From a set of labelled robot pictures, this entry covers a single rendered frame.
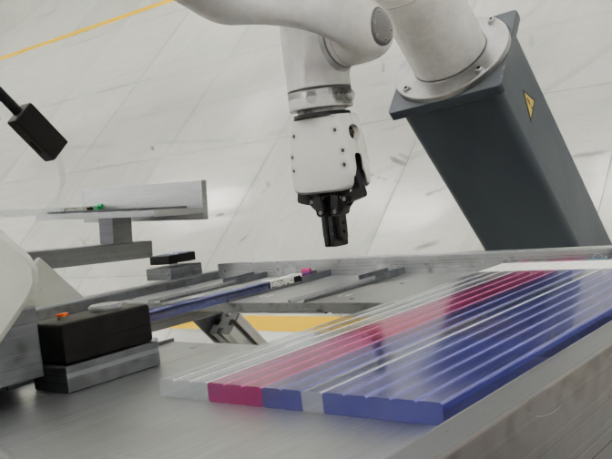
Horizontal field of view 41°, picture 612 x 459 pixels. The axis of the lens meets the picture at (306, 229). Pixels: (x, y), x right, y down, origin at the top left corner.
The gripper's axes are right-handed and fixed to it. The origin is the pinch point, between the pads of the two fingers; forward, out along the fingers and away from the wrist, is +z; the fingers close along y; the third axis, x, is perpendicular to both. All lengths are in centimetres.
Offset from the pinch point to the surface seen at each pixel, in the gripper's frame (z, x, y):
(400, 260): 3.9, 3.6, -11.8
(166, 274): 3.4, 12.6, 19.8
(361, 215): 4, -104, 68
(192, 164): -19, -128, 158
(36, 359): 3, 57, -17
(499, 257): 3.9, 3.6, -24.7
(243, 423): 5, 57, -35
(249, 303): 5.5, 22.6, -4.3
